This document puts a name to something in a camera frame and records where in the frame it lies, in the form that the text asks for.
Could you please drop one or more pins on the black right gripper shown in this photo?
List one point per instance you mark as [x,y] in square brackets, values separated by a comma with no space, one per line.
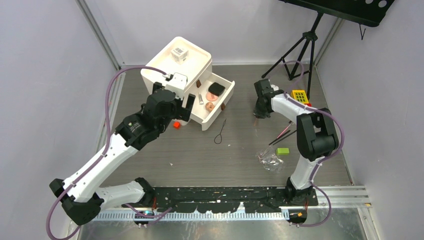
[260,114]

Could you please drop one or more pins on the black compact case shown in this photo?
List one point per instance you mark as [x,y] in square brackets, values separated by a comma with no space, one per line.
[216,89]

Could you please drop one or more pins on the pink eyebrow brush comb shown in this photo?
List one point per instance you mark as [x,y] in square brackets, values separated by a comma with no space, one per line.
[285,130]

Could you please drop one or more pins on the small orange red cube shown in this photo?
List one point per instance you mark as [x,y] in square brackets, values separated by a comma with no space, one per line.
[176,125]

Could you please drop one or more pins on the black hair loop tool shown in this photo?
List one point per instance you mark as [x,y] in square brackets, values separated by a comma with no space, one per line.
[219,138]

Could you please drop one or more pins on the black makeup pencil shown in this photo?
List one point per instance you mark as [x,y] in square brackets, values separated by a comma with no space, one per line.
[275,140]
[288,135]

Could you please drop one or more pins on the yellow toy block house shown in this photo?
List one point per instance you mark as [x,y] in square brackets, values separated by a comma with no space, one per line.
[300,95]

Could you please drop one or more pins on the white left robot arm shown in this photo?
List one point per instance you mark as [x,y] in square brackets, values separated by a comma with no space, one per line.
[81,195]

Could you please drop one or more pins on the beige makeup sponge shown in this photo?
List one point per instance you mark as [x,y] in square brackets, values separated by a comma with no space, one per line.
[209,106]

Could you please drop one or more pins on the white small cream tube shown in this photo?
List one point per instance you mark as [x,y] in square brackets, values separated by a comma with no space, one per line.
[201,102]

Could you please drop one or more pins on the white barcode box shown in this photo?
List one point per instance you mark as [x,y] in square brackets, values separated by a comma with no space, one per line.
[179,54]

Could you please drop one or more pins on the black music stand tray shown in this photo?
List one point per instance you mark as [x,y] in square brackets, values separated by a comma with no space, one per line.
[369,13]

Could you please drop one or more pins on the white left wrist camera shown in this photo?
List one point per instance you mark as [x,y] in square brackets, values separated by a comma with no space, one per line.
[176,83]

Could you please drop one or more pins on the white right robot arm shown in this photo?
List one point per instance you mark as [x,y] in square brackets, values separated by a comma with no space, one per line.
[316,135]

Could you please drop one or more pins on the lime green block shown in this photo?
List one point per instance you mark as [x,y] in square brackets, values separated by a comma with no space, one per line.
[282,151]

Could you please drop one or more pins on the white drawer organizer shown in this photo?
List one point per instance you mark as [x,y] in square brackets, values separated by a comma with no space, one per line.
[199,71]

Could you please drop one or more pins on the pink powder puff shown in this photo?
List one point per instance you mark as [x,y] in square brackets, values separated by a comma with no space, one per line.
[211,97]

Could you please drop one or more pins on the clear plastic bag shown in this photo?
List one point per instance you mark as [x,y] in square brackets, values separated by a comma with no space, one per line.
[270,160]

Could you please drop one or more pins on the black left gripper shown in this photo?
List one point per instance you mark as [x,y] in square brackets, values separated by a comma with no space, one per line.
[182,112]

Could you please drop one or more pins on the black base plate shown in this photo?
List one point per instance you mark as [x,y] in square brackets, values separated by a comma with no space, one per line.
[254,199]

